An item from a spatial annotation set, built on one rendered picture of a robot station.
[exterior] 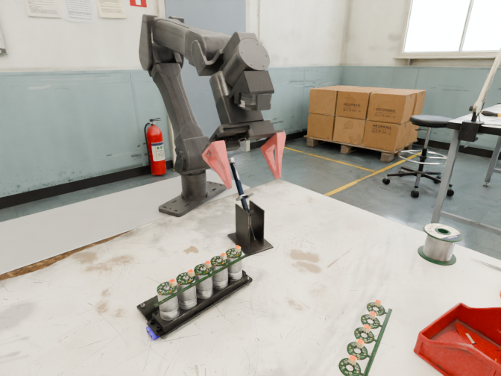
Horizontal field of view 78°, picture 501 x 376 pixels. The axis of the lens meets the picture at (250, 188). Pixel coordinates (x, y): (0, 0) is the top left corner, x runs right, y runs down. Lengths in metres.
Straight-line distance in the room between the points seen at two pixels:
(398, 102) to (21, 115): 3.45
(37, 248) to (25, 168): 2.35
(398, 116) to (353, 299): 3.31
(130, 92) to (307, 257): 2.75
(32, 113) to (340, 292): 2.74
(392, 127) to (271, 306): 3.39
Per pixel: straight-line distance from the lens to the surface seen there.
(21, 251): 0.73
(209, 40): 0.60
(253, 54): 0.52
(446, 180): 2.26
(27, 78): 2.96
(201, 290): 0.46
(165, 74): 0.79
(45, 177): 3.09
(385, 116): 3.77
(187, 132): 0.73
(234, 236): 0.62
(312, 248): 0.61
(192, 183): 0.76
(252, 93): 0.47
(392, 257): 0.63
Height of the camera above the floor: 1.08
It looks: 23 degrees down
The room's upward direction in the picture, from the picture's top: straight up
